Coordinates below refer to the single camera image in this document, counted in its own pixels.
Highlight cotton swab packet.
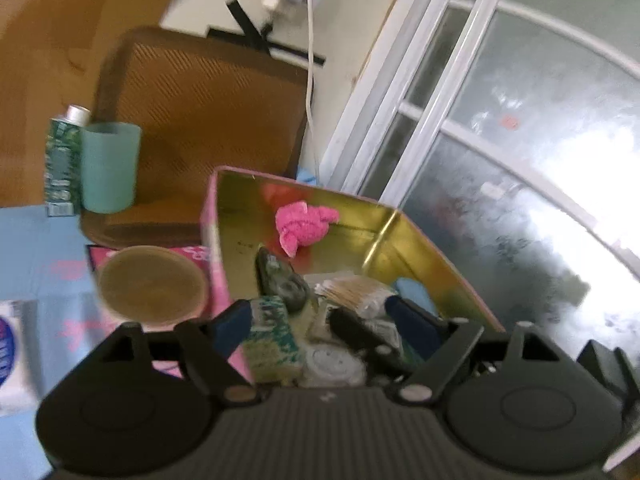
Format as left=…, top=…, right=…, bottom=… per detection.
left=314, top=275, right=396, bottom=318

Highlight black oblong item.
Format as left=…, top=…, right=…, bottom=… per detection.
left=327, top=305, right=401, bottom=361

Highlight blue translucent plastic case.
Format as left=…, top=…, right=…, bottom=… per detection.
left=392, top=277, right=443, bottom=318

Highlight green white tissue packet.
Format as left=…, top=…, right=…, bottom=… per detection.
left=240, top=296, right=306, bottom=386

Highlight white packet with blue print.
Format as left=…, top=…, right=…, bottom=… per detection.
left=0, top=300, right=43, bottom=413

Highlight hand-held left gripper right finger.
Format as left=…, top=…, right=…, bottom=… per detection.
left=386, top=294, right=562, bottom=405

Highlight pink cartoon tin box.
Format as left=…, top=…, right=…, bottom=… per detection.
left=200, top=165, right=506, bottom=386

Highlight green drink carton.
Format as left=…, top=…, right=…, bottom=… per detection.
left=44, top=104, right=92, bottom=218

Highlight pink cloth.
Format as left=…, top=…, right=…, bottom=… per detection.
left=275, top=200, right=341, bottom=258

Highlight white cable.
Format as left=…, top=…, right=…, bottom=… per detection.
left=302, top=0, right=326, bottom=181

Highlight dark green pouch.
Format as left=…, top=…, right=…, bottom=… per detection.
left=255, top=246, right=312, bottom=313

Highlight teal cup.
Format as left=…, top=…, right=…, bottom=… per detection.
left=80, top=122, right=142, bottom=215

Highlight light blue cartoon blanket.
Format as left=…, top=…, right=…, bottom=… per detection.
left=0, top=205, right=251, bottom=480

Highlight brown wooden board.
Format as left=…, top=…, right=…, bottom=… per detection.
left=0, top=0, right=193, bottom=208

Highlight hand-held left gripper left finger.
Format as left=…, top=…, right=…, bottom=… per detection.
left=91, top=299, right=261, bottom=407

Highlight brown mesh chair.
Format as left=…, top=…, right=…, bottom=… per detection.
left=80, top=26, right=317, bottom=248

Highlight black tape strips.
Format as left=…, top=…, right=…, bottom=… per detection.
left=207, top=0, right=326, bottom=67

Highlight round brown lid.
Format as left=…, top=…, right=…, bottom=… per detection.
left=96, top=245, right=210, bottom=331

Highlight white round lid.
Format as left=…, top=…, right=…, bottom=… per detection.
left=304, top=342, right=368, bottom=387

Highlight white window frame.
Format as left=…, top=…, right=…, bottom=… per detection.
left=320, top=0, right=640, bottom=281

